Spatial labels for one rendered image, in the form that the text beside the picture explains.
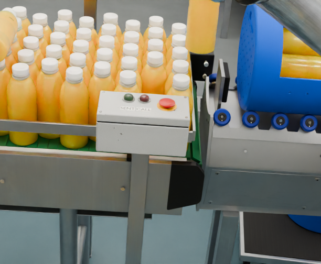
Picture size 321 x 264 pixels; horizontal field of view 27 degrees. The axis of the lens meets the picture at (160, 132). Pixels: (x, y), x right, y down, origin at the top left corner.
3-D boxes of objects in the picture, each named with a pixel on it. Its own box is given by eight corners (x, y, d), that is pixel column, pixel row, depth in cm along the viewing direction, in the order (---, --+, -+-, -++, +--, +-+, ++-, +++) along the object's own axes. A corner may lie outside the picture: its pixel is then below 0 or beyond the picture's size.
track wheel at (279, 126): (289, 112, 168) (288, 113, 170) (272, 111, 168) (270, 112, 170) (289, 130, 168) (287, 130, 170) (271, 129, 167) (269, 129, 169)
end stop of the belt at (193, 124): (194, 141, 160) (195, 131, 159) (191, 141, 160) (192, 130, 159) (189, 64, 194) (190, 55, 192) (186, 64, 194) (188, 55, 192)
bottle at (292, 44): (261, 57, 175) (330, 62, 176) (267, 47, 169) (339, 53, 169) (262, 32, 177) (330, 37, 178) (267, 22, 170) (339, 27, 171)
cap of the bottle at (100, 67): (106, 66, 160) (106, 60, 159) (113, 74, 158) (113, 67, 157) (91, 69, 159) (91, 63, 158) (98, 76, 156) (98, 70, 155)
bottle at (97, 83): (107, 124, 172) (109, 62, 162) (118, 139, 167) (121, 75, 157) (82, 130, 169) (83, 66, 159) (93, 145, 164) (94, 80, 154)
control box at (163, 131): (185, 157, 146) (190, 118, 140) (95, 151, 145) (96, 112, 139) (184, 132, 154) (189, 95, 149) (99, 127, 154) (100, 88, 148)
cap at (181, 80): (177, 89, 154) (178, 83, 153) (169, 81, 156) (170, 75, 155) (191, 87, 155) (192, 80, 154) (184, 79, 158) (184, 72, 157)
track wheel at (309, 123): (319, 114, 168) (317, 115, 170) (301, 113, 168) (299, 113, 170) (318, 131, 168) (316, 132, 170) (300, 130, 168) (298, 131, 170)
